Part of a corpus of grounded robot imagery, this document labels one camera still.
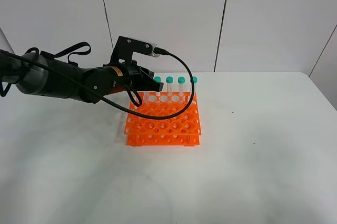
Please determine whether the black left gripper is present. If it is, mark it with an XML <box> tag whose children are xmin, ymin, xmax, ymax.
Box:
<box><xmin>102</xmin><ymin>60</ymin><xmax>164</xmax><ymax>95</ymax></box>

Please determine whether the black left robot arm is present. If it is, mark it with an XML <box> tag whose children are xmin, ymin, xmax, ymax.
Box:
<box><xmin>1</xmin><ymin>51</ymin><xmax>163</xmax><ymax>103</ymax></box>

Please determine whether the second row tube left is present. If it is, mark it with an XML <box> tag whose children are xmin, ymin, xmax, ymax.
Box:
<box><xmin>132</xmin><ymin>93</ymin><xmax>140</xmax><ymax>107</ymax></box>

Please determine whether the back row tube far right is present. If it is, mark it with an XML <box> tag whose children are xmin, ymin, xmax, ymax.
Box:
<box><xmin>190</xmin><ymin>76</ymin><xmax>198</xmax><ymax>96</ymax></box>

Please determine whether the orange test tube rack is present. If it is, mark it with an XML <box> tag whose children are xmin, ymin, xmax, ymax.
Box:
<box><xmin>124</xmin><ymin>92</ymin><xmax>202</xmax><ymax>147</ymax></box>

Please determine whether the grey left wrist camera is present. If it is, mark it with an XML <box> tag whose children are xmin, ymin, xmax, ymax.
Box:
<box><xmin>108</xmin><ymin>36</ymin><xmax>160</xmax><ymax>66</ymax></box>

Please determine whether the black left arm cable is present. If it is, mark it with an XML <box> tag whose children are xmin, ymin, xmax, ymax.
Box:
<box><xmin>0</xmin><ymin>42</ymin><xmax>197</xmax><ymax>121</ymax></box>

